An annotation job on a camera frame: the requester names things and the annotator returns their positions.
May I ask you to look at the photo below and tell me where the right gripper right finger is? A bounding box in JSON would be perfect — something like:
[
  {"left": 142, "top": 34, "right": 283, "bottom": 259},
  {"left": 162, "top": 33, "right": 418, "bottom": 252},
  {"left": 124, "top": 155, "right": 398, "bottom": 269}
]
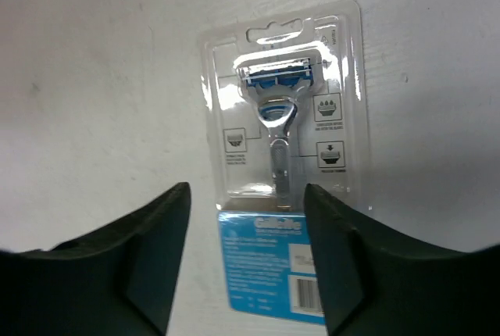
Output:
[{"left": 304, "top": 184, "right": 499, "bottom": 335}]

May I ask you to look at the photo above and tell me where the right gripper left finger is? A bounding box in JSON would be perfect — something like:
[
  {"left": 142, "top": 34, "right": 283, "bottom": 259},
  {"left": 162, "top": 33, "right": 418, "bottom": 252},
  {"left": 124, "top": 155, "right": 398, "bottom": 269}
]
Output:
[{"left": 1, "top": 182, "right": 191, "bottom": 335}]

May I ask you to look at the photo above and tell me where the blue razor blister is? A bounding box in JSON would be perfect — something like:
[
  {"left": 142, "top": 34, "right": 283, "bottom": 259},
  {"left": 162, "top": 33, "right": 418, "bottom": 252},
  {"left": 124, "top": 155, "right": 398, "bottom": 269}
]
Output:
[{"left": 199, "top": 0, "right": 370, "bottom": 324}]

